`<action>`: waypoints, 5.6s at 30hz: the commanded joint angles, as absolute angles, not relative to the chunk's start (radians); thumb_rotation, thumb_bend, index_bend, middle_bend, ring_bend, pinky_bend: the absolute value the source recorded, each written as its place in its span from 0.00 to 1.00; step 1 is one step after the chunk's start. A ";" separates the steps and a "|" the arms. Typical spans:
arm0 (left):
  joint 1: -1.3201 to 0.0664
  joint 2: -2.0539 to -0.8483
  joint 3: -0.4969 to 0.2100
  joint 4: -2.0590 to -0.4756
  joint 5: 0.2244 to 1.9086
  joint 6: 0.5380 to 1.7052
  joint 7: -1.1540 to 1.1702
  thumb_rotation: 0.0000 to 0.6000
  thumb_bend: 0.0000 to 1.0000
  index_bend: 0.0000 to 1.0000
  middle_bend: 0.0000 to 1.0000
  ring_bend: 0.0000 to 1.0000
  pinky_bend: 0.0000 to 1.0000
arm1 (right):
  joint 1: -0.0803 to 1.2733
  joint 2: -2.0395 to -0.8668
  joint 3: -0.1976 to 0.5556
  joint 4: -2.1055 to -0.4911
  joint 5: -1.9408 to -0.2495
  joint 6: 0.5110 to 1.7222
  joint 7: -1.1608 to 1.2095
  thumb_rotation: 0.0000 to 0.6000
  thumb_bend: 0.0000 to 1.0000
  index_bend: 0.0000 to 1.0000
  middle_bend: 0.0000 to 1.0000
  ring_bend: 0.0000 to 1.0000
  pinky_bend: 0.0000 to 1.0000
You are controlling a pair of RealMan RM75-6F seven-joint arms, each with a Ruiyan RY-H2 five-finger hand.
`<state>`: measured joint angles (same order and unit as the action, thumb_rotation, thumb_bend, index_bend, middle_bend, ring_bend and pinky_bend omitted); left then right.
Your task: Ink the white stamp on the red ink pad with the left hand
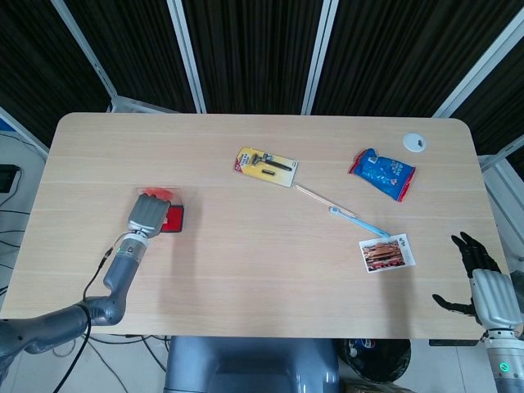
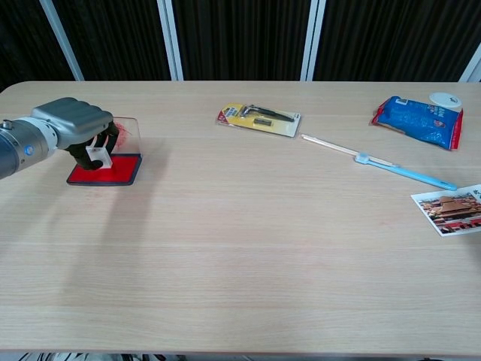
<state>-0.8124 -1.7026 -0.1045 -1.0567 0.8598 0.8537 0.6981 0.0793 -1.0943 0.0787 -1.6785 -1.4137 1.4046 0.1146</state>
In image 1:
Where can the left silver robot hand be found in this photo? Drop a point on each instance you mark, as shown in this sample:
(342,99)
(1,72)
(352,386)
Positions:
(147,215)

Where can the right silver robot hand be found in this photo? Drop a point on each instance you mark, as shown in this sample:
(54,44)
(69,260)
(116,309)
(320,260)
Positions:
(491,294)

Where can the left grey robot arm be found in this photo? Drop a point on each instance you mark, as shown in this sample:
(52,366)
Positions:
(114,282)

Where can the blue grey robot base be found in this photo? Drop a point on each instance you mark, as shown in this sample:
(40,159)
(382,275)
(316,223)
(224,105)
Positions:
(249,364)

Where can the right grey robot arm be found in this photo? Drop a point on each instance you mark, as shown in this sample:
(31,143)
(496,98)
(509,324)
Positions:
(507,360)

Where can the red ink pad clear lid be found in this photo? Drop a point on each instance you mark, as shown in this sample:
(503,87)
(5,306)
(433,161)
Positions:
(177,216)

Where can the palace photo postcard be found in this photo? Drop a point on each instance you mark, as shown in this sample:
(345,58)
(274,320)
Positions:
(387,254)

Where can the razor in yellow blister pack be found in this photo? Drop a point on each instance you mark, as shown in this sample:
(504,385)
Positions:
(266,165)

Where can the black trash bin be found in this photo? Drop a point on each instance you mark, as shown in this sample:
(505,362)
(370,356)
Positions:
(376,360)

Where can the blue snack bag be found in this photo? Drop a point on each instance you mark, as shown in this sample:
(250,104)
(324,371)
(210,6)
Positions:
(382,172)

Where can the white partition frame post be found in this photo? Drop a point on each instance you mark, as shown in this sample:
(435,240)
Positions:
(88,57)
(188,57)
(321,57)
(479,65)

